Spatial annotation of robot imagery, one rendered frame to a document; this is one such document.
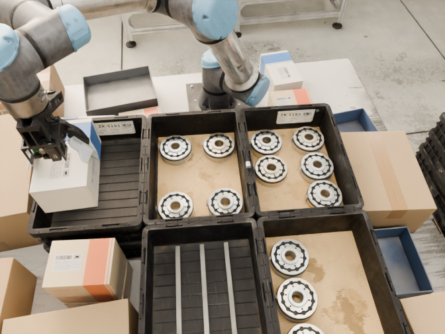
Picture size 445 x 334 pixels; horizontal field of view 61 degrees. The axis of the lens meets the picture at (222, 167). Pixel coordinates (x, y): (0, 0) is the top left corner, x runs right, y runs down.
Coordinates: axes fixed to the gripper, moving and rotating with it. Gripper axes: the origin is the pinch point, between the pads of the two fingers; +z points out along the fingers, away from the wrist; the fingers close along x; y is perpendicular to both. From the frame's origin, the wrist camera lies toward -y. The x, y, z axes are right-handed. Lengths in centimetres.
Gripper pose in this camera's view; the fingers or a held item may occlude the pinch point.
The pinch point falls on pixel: (66, 159)
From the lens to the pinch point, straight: 95.2
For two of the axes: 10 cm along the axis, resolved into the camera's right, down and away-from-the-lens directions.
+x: 9.9, -1.2, 0.8
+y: 1.4, 8.1, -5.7
